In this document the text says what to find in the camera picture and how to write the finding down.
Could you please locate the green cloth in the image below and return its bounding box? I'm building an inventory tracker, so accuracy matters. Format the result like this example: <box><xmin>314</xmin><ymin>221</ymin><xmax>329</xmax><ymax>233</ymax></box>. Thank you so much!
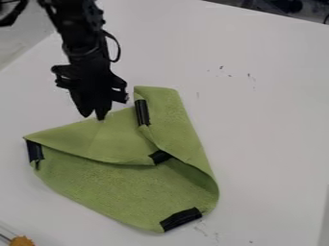
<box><xmin>21</xmin><ymin>85</ymin><xmax>221</xmax><ymax>234</ymax></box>

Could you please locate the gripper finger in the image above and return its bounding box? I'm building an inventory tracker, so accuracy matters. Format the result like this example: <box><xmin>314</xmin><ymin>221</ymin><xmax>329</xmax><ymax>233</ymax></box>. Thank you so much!
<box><xmin>93</xmin><ymin>95</ymin><xmax>114</xmax><ymax>122</ymax></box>
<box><xmin>67</xmin><ymin>89</ymin><xmax>98</xmax><ymax>119</ymax></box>

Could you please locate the orange toy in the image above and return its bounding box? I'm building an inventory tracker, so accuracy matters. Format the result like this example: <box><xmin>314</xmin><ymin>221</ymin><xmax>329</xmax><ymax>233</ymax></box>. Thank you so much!
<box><xmin>8</xmin><ymin>234</ymin><xmax>37</xmax><ymax>246</ymax></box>

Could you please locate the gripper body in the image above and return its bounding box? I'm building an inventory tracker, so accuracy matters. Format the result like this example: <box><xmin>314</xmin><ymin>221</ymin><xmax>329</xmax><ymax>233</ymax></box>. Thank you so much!
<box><xmin>50</xmin><ymin>56</ymin><xmax>132</xmax><ymax>105</ymax></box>

